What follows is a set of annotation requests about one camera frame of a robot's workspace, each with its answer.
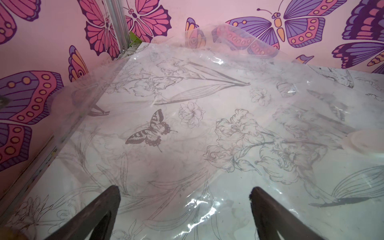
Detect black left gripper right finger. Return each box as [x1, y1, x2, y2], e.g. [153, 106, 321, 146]
[249, 187, 322, 240]

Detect aluminium frame bars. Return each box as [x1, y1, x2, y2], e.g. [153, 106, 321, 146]
[1, 1, 130, 225]

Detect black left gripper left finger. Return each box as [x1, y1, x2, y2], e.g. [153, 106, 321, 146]
[46, 185, 121, 240]

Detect white vacuum bag valve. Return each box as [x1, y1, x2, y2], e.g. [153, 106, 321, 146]
[342, 129, 384, 158]

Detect clear plastic vacuum bag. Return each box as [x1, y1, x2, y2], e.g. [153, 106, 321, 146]
[1, 25, 384, 240]

